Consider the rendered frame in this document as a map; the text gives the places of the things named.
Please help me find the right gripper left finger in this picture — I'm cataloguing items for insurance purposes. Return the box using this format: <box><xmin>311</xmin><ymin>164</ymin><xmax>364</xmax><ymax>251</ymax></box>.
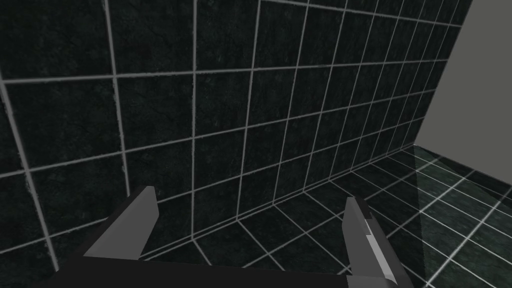
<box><xmin>70</xmin><ymin>185</ymin><xmax>160</xmax><ymax>261</ymax></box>

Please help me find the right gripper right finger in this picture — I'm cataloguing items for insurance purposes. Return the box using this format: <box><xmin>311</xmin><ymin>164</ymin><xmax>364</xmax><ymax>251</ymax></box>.
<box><xmin>341</xmin><ymin>196</ymin><xmax>415</xmax><ymax>288</ymax></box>

